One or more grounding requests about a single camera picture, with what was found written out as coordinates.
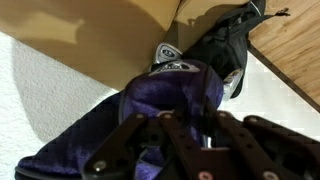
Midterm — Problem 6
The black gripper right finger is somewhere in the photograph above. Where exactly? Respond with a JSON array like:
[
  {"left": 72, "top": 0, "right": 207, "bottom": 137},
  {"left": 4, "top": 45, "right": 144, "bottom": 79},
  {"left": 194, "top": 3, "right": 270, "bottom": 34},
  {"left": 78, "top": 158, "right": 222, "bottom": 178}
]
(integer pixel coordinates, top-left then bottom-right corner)
[{"left": 199, "top": 110, "right": 320, "bottom": 180}]

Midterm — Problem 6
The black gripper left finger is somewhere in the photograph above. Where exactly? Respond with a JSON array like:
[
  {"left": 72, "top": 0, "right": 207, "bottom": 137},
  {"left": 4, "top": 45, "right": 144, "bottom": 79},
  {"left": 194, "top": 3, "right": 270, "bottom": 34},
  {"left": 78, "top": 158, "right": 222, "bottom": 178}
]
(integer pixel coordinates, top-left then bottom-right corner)
[{"left": 81, "top": 111, "right": 205, "bottom": 180}]

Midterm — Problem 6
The black golf bag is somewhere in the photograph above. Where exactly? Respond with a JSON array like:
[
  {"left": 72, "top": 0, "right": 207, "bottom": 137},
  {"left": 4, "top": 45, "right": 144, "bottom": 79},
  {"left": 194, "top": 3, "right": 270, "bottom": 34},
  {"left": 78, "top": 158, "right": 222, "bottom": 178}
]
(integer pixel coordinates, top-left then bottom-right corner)
[{"left": 181, "top": 0, "right": 291, "bottom": 100}]

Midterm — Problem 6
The purple and black fabric bag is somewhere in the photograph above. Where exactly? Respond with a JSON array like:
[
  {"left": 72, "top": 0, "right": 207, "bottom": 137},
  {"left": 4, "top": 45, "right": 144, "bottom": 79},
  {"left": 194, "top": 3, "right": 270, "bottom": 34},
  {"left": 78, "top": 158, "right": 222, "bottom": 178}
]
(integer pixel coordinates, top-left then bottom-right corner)
[{"left": 119, "top": 59, "right": 225, "bottom": 180}]

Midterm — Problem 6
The large cardboard box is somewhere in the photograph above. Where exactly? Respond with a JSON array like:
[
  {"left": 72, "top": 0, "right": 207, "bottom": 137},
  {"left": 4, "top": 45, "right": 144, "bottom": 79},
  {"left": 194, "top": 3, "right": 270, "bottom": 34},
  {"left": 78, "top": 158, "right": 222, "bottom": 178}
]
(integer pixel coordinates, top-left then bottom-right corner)
[{"left": 0, "top": 0, "right": 251, "bottom": 92}]

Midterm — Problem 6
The purple fuzzy club headcover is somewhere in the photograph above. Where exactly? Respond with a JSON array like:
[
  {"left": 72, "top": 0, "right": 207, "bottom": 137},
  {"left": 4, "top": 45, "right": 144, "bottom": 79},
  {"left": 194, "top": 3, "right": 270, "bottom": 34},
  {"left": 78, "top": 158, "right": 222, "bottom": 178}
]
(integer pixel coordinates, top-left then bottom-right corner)
[{"left": 14, "top": 90, "right": 134, "bottom": 180}]

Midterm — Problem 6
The silver iron club head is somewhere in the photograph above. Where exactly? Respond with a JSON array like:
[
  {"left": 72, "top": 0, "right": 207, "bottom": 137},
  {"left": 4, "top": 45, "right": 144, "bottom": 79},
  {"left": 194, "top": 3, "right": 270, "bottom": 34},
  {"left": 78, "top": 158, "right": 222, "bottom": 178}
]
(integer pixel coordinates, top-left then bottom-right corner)
[{"left": 152, "top": 41, "right": 184, "bottom": 65}]

